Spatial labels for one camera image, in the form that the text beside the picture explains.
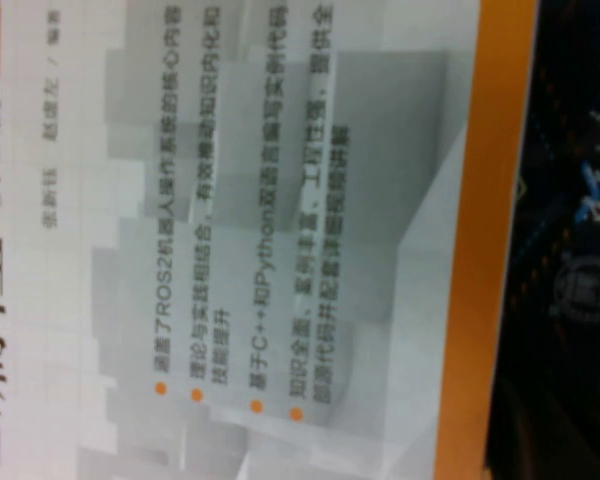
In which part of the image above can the dark robot book orange blob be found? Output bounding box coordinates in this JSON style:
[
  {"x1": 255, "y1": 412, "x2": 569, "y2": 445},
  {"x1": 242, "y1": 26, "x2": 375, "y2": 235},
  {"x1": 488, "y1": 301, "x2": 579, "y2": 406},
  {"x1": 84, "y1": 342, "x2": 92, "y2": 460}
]
[{"x1": 479, "y1": 0, "x2": 600, "y2": 480}]

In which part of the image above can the white orange ROS2 book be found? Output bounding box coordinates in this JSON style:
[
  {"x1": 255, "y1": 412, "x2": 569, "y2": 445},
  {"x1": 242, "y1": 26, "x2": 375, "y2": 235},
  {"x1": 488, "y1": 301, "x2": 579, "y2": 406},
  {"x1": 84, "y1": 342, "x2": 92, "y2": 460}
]
[{"x1": 0, "y1": 0, "x2": 541, "y2": 480}]

